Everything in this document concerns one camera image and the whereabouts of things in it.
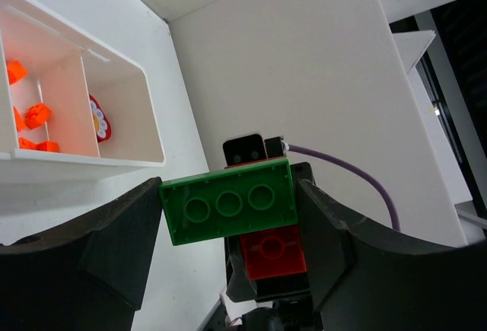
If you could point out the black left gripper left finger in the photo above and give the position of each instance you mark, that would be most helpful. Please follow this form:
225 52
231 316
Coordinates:
111 245

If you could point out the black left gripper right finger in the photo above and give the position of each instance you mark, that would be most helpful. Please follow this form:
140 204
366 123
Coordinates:
355 263

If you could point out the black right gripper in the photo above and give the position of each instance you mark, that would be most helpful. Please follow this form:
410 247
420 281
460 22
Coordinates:
282 303

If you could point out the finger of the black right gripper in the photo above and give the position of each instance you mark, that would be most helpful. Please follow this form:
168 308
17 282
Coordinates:
303 179

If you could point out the green 2x4 lego brick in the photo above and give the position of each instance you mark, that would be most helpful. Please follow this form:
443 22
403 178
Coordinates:
233 201

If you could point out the orange lego piece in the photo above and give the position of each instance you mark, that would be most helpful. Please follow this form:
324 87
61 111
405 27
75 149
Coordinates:
37 115
49 146
25 143
19 121
16 72

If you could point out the red lego with flower sticker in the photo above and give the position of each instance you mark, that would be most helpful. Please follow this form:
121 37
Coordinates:
102 125

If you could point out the white three-compartment plastic container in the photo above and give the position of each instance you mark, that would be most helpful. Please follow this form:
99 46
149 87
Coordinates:
65 65

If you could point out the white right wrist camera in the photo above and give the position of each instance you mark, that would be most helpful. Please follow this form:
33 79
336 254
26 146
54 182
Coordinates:
252 148

